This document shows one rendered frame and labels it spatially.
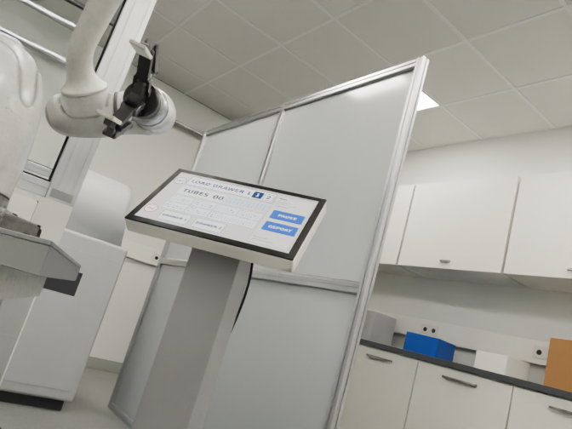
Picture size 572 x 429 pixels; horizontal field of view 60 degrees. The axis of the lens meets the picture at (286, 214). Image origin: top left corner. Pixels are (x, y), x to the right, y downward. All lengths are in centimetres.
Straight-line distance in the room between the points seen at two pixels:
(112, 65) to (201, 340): 85
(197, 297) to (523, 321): 278
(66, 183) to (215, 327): 59
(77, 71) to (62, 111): 10
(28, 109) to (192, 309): 84
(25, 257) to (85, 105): 69
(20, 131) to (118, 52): 92
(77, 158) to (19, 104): 79
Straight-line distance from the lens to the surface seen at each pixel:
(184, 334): 147
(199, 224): 143
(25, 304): 153
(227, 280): 145
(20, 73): 80
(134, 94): 106
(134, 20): 171
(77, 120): 125
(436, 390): 324
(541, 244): 353
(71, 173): 155
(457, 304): 413
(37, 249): 59
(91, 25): 120
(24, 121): 79
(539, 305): 383
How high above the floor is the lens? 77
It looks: 13 degrees up
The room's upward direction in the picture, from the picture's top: 17 degrees clockwise
